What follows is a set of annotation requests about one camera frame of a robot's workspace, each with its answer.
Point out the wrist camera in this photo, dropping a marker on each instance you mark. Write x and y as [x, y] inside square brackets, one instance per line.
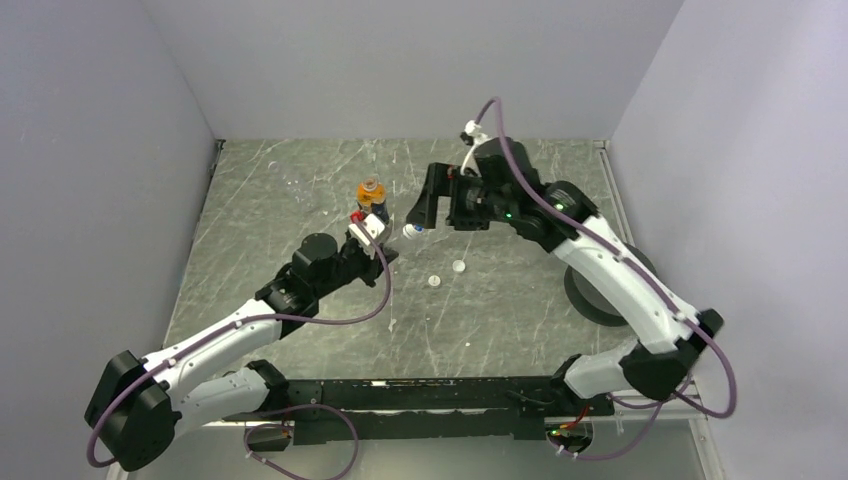
[474, 137]
[369, 230]

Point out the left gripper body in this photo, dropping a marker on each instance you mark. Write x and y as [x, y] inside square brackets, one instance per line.
[352, 263]

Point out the white blue-rimmed bottle cap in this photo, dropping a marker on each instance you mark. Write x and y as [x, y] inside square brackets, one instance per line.
[413, 231]

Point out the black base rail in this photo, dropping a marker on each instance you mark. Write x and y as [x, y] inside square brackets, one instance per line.
[521, 407]

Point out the orange juice bottle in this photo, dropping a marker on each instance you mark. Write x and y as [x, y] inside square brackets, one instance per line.
[371, 199]

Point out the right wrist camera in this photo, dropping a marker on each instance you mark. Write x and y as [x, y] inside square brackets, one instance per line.
[474, 137]

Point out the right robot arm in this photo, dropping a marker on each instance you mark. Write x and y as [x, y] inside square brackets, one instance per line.
[558, 216]

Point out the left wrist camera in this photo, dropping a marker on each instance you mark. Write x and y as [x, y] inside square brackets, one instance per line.
[369, 230]

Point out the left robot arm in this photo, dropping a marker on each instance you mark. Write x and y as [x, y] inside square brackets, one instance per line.
[141, 404]

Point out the aluminium frame rail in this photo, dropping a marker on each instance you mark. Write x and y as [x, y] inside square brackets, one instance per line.
[507, 313]

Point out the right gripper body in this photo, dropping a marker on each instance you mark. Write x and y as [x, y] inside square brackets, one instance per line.
[474, 206]

